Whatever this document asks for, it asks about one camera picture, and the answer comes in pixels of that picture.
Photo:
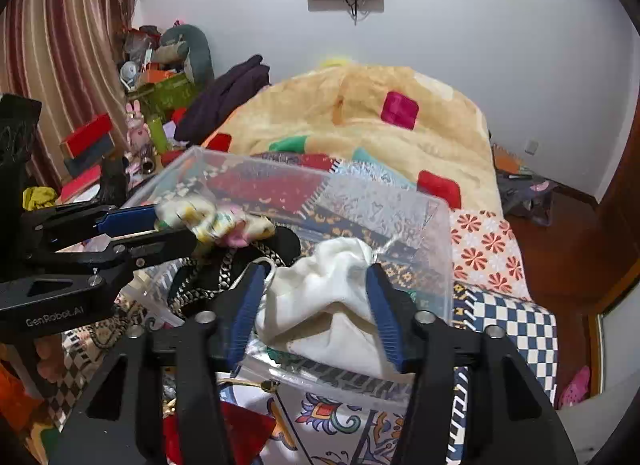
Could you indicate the yellow cloth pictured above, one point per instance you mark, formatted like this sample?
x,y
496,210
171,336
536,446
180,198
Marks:
x,y
39,199

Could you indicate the white wall socket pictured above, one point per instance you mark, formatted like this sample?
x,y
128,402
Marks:
x,y
532,147

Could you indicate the red box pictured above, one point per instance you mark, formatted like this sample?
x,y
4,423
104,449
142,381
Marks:
x,y
87,137

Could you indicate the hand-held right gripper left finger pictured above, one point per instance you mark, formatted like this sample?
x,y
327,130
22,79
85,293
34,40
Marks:
x,y
246,307

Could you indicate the orange box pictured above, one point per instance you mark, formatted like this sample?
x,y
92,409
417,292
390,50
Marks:
x,y
156,76

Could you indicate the red cloth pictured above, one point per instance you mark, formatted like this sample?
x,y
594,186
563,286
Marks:
x,y
240,430

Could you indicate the yellow plush blanket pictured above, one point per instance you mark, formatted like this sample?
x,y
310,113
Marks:
x,y
350,110

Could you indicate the grey bag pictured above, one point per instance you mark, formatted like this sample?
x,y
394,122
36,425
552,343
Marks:
x,y
527,200

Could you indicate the dark purple clothing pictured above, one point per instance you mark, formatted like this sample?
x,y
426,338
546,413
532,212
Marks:
x,y
225,95

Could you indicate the pink slipper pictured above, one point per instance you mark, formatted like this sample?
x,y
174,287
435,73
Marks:
x,y
575,387

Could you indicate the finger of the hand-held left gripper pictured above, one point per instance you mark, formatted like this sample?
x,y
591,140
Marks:
x,y
127,220
160,247

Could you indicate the pink bunny plush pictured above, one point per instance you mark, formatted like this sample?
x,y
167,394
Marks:
x,y
136,127

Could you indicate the wooden wardrobe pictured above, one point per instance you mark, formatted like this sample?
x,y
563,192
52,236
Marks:
x,y
620,245

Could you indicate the small floral cloth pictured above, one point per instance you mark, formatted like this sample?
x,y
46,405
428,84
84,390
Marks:
x,y
217,222

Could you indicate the white cloth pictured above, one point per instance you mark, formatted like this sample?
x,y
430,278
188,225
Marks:
x,y
320,295

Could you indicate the dark blue box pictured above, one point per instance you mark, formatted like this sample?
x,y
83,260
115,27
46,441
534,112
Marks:
x,y
92,157

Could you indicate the person's left hand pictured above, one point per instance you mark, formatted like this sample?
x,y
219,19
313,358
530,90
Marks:
x,y
51,357

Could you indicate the clear plastic storage box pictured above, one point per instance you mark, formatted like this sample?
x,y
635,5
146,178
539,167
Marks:
x,y
360,205

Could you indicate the striped red curtain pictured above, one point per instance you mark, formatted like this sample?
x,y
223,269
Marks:
x,y
60,45

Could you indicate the green cardboard box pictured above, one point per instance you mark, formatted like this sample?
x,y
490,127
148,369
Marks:
x,y
165,95

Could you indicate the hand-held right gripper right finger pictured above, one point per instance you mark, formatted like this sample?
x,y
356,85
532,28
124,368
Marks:
x,y
386,317

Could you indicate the green plush toy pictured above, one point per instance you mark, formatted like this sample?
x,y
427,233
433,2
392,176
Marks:
x,y
197,52

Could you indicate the green bottle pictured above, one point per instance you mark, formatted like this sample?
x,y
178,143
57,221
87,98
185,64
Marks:
x,y
157,135

